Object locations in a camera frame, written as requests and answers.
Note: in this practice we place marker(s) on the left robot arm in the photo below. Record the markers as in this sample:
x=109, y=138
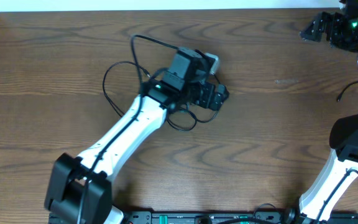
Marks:
x=80, y=188

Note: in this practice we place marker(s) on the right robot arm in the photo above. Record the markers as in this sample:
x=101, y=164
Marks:
x=341, y=168

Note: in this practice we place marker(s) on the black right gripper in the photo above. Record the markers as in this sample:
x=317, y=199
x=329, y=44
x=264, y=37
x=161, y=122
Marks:
x=335, y=19

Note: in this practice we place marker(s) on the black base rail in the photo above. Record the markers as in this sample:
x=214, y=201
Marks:
x=261, y=215

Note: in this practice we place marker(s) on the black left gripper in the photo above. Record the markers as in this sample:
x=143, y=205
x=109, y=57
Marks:
x=217, y=102

